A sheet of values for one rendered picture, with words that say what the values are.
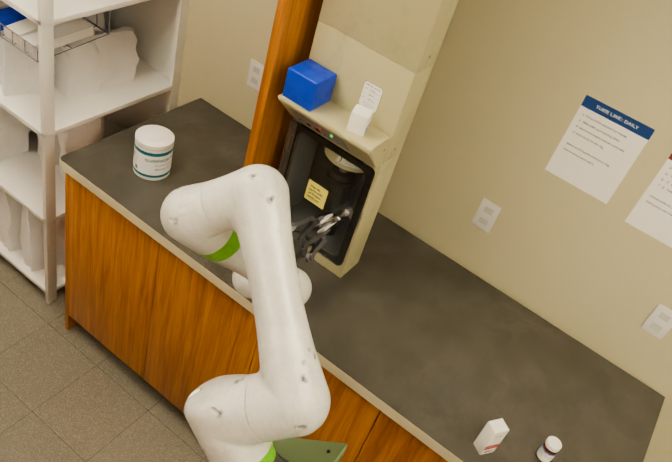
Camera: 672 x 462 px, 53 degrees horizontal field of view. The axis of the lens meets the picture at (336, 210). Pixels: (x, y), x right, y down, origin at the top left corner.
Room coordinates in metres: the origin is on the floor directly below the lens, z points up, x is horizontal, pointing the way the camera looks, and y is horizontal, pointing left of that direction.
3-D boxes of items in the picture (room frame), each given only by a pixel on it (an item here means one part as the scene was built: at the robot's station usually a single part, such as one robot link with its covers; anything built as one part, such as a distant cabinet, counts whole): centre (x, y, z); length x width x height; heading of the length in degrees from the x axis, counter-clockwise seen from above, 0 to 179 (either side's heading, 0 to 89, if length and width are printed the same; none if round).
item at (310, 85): (1.67, 0.18, 1.55); 0.10 x 0.10 x 0.09; 66
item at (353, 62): (1.80, 0.01, 1.32); 0.32 x 0.25 x 0.77; 66
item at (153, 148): (1.84, 0.66, 1.01); 0.13 x 0.13 x 0.15
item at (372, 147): (1.63, 0.09, 1.46); 0.32 x 0.11 x 0.10; 66
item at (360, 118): (1.60, 0.01, 1.54); 0.05 x 0.05 x 0.06; 83
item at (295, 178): (1.67, 0.07, 1.19); 0.30 x 0.01 x 0.40; 66
